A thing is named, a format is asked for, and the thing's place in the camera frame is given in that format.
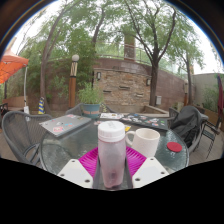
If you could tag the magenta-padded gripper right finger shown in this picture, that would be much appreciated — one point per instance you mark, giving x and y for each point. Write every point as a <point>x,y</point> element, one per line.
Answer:
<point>150,171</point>

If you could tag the black jacket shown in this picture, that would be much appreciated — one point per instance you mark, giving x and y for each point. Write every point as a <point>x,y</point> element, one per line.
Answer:
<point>185,125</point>

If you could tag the slender grey-trunk tree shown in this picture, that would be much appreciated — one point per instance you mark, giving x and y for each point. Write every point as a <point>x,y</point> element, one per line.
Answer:
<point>43,83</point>

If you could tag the black wall lantern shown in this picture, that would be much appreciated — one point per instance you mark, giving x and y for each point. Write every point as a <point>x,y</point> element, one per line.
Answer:
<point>98,75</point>
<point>148,81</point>

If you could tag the black laptop with stickers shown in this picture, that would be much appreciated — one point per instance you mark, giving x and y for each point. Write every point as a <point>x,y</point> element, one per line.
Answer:
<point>146,120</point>

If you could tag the dark forked tree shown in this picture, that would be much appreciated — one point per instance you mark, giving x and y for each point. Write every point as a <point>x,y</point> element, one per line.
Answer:
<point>154,86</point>

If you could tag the silver laptop with stickers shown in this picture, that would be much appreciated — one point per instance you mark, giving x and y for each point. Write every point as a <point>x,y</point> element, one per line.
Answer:
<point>65,125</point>

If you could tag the white printed booklet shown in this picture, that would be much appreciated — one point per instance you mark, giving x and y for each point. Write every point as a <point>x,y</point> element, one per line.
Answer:
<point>111,116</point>

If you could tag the grey wicker armchair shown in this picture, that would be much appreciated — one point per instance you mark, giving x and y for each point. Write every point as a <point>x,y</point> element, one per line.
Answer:
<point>16,130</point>
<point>75,110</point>

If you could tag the clear bottle with white cap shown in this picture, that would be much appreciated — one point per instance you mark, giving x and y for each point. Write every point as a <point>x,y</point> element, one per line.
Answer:
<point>111,156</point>

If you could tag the yellow square card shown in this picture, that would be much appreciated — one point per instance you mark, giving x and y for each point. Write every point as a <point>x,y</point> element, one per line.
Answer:
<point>128,128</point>

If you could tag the grey wall box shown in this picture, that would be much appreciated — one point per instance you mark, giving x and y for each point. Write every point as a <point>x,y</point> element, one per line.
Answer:
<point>158,100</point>

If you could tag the blue yellow striped cone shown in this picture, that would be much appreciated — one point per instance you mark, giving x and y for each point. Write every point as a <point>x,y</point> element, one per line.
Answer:
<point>41,106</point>

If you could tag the white ceramic mug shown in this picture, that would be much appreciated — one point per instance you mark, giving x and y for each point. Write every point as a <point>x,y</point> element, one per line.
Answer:
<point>146,141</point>

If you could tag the black metal chair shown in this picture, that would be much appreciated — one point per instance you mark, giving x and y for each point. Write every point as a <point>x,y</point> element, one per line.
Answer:
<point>210,135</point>

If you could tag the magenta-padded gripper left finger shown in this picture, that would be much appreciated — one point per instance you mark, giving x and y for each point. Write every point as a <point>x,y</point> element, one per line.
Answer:
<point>75,173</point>

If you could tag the orange patio umbrella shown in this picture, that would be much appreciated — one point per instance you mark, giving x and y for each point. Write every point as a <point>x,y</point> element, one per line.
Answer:
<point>10,65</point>

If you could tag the flat round red coaster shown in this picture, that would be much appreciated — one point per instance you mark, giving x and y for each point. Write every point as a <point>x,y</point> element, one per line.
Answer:
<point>174,147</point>

